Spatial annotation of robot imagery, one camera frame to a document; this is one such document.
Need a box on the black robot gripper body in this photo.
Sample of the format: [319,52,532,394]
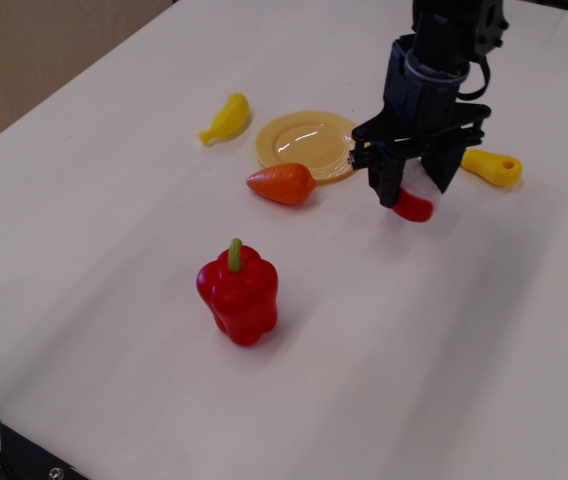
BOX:
[351,34,491,168]

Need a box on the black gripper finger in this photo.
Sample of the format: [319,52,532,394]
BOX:
[421,130,467,193]
[368,149,406,209]

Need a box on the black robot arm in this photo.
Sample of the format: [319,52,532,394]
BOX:
[349,1,509,208]

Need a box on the yellow plastic plate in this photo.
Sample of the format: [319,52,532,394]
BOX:
[255,110,356,184]

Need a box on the orange toy carrot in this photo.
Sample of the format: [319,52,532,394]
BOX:
[246,163,316,205]

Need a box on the yellow toy banana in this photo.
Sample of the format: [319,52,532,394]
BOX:
[198,93,251,145]

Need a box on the red toy bell pepper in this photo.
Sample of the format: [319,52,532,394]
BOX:
[196,238,279,347]

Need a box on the white toy knife yellow handle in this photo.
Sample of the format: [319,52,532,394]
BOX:
[461,149,523,187]

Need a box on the black corner bracket with screw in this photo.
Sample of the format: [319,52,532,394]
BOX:
[0,423,88,480]

